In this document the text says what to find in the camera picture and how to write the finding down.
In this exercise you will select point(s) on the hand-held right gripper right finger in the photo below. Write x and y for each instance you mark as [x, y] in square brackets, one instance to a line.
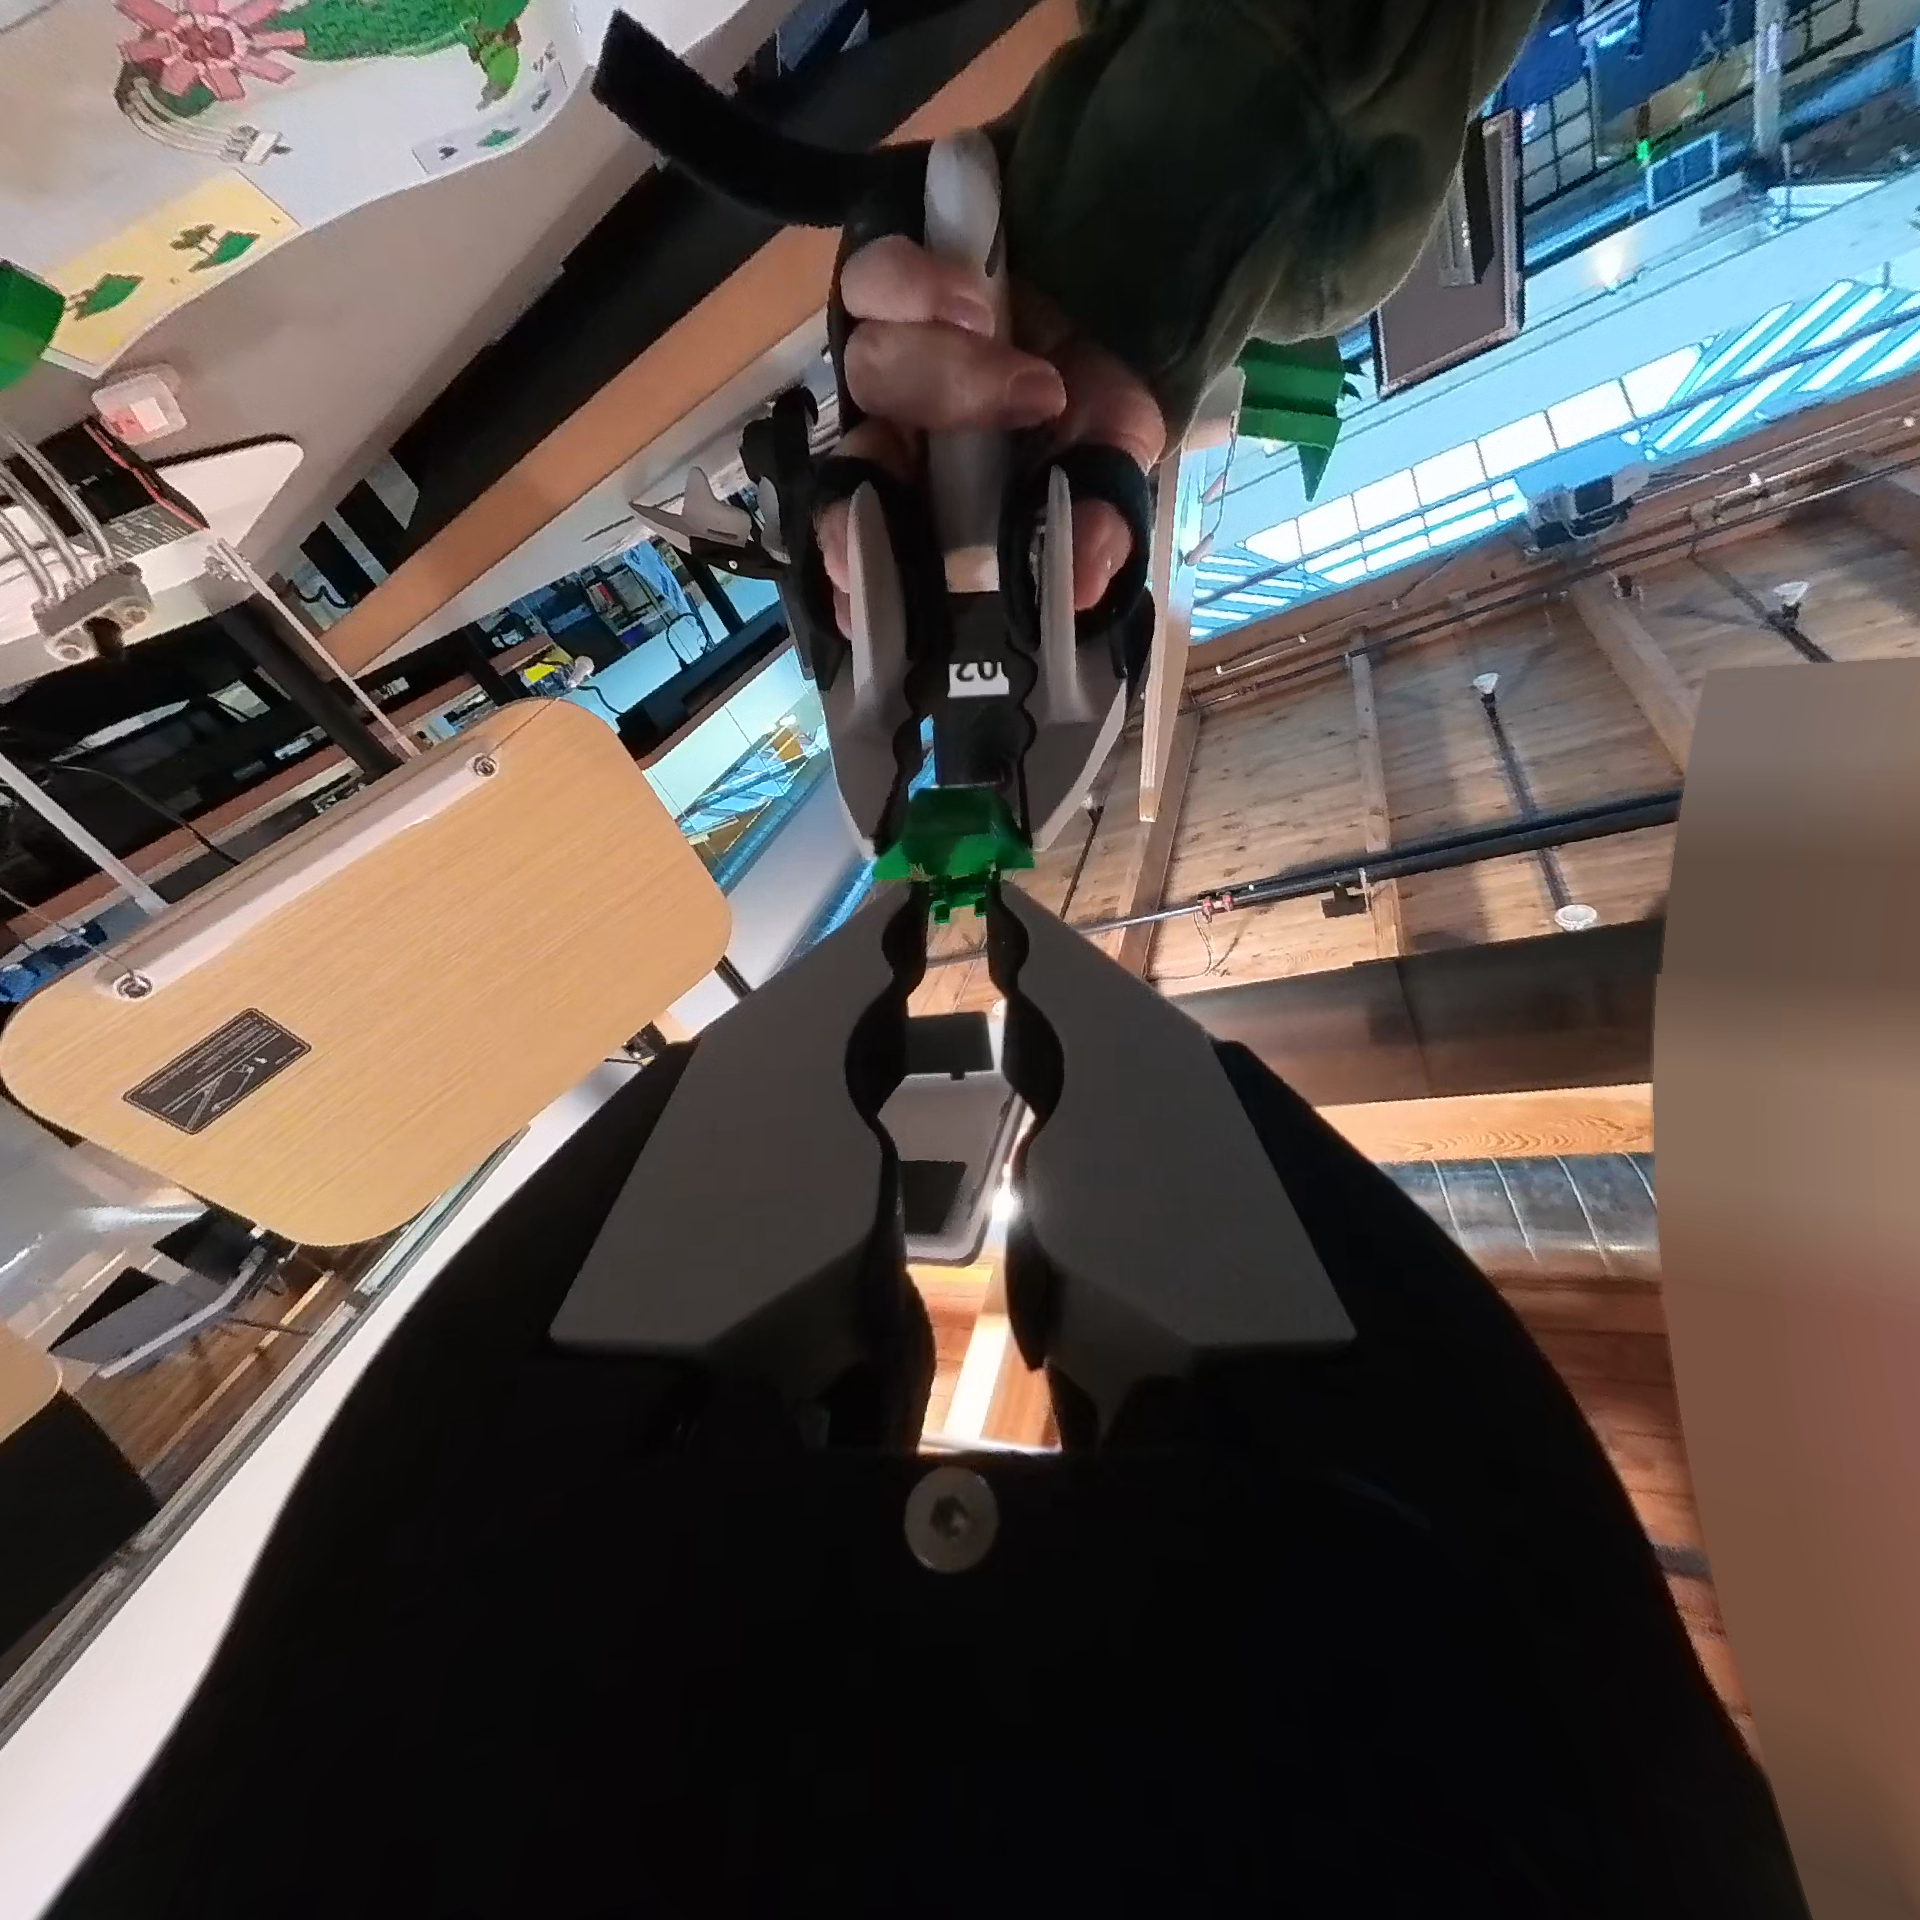
[1184, 1200]

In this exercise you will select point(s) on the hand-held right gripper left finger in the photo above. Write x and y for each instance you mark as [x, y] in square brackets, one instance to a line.
[720, 1200]

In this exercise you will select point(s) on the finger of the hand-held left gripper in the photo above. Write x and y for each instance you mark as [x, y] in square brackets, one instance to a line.
[1067, 704]
[868, 660]

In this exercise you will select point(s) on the small green lego assembly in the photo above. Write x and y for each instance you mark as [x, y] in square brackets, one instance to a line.
[944, 839]

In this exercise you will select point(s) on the green spiky lego model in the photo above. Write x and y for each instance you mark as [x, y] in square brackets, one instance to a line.
[1290, 399]

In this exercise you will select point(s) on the lego instruction booklet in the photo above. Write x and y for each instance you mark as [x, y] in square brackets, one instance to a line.
[374, 89]

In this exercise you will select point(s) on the person's left hand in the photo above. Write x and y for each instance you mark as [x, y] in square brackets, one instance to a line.
[931, 360]

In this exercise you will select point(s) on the white slanted bar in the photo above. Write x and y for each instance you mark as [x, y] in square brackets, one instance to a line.
[1178, 600]

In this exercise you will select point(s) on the wooden table underside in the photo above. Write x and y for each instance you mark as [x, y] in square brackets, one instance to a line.
[374, 975]

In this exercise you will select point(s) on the black ceiling pipe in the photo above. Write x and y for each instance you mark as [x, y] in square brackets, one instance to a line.
[1499, 852]

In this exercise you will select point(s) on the dark framed panel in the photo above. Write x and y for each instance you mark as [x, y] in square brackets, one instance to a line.
[1448, 300]

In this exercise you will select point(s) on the black box with red stripe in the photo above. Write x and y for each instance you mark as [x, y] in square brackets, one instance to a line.
[141, 481]

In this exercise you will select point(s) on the silver ventilation duct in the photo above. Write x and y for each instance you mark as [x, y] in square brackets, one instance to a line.
[1529, 1215]

